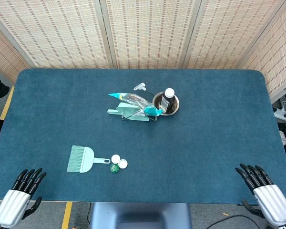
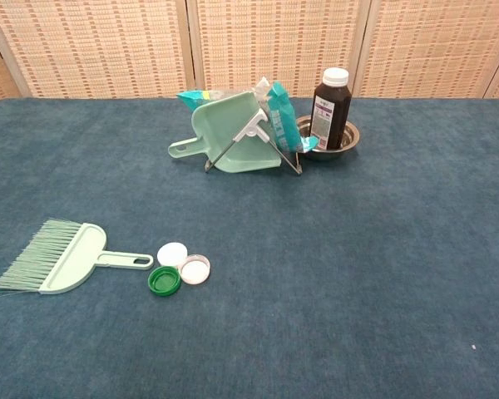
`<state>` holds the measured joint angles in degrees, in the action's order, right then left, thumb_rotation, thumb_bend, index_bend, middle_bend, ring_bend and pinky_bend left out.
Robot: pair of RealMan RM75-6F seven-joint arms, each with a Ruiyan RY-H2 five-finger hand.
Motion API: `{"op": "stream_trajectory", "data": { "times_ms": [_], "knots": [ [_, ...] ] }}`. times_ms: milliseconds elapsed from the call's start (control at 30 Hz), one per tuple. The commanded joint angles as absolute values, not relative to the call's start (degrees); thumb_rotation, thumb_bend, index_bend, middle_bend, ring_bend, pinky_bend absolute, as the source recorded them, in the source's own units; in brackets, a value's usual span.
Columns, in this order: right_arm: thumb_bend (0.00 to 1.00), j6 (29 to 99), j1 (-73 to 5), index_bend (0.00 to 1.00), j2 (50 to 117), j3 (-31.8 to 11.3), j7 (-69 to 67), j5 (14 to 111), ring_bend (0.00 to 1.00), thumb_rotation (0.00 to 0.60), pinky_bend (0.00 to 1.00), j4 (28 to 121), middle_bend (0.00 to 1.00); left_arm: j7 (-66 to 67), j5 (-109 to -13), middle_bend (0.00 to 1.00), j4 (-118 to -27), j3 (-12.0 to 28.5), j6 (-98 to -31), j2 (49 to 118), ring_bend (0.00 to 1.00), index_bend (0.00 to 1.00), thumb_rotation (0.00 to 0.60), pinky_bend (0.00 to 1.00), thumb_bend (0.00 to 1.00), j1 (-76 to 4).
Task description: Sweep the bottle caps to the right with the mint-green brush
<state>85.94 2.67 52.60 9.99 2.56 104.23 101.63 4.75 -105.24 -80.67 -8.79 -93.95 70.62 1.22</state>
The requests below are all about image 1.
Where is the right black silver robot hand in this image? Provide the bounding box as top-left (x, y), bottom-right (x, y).
top-left (235, 163), bottom-right (286, 227)

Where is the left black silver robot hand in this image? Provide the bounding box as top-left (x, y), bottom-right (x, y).
top-left (0, 168), bottom-right (47, 229)

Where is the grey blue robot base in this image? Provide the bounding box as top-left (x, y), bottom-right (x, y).
top-left (90, 202), bottom-right (193, 229)

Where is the brown bottle white cap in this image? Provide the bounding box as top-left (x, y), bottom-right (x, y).
top-left (160, 88), bottom-right (177, 112)

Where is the stainless steel bowl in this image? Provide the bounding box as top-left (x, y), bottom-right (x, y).
top-left (152, 92), bottom-right (181, 116)

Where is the woven bamboo screen panel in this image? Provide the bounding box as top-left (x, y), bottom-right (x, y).
top-left (0, 0), bottom-right (110, 70)
top-left (238, 0), bottom-right (286, 96)
top-left (183, 0), bottom-right (286, 70)
top-left (106, 0), bottom-right (202, 70)
top-left (0, 19), bottom-right (31, 83)

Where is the mint green dustpan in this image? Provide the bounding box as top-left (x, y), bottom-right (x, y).
top-left (107, 102), bottom-right (150, 122)

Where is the teal wet wipes pack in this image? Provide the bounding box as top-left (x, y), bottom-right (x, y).
top-left (108, 92), bottom-right (164, 117)

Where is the black floor cable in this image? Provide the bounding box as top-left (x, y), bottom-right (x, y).
top-left (213, 214), bottom-right (265, 229)

